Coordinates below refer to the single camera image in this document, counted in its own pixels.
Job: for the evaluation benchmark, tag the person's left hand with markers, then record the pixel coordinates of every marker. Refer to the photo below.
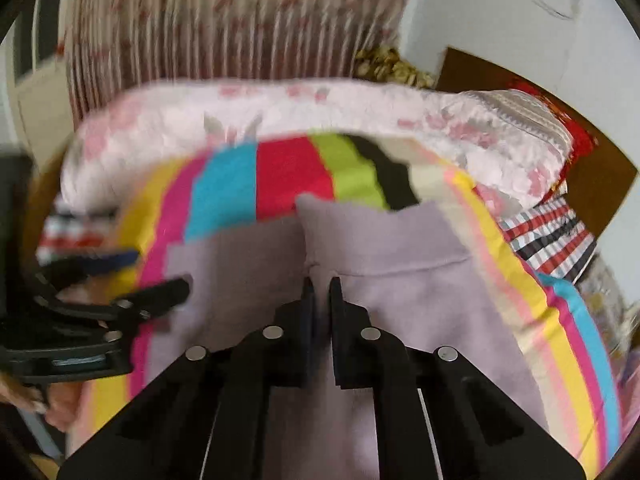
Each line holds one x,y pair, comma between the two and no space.
60,405

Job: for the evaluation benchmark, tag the rainbow striped bed sheet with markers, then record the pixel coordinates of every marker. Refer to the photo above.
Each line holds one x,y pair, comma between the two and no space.
290,175

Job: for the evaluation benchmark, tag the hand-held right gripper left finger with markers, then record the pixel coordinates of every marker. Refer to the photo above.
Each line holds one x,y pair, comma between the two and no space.
305,320

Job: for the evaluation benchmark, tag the yellow brown patterned cloth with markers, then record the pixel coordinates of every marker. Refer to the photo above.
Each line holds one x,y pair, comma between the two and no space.
395,67

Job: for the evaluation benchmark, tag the grey trimmed pillow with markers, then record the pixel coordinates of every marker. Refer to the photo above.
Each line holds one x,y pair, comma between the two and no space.
530,110

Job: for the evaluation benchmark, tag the pink floral quilt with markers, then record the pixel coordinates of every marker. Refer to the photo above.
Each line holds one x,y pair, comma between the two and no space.
350,105

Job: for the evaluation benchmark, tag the pale floral cloth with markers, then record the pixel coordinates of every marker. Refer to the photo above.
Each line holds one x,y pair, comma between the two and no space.
602,305

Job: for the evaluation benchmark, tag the lilac knitted sweater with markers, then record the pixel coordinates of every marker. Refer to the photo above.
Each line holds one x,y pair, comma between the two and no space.
400,310

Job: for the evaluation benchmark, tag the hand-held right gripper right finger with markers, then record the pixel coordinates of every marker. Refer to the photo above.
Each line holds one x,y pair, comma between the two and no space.
340,325

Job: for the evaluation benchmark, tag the small wooden headboard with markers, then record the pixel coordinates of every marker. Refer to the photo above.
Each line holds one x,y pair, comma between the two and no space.
600,175

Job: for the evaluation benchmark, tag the striped pink curtain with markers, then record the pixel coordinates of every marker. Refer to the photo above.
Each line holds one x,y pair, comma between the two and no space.
225,20

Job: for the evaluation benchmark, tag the white door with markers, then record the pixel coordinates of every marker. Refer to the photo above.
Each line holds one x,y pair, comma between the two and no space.
42,105

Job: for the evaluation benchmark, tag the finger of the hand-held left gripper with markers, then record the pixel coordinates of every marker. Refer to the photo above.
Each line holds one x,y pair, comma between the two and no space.
150,300
95,262

